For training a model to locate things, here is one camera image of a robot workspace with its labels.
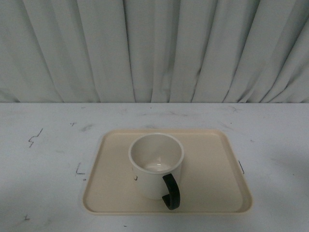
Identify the white pleated curtain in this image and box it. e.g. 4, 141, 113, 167
0, 0, 309, 103

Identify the white mug with black handle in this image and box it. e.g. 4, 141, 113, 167
128, 132, 184, 210

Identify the beige plastic tray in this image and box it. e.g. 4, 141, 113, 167
83, 129, 253, 215

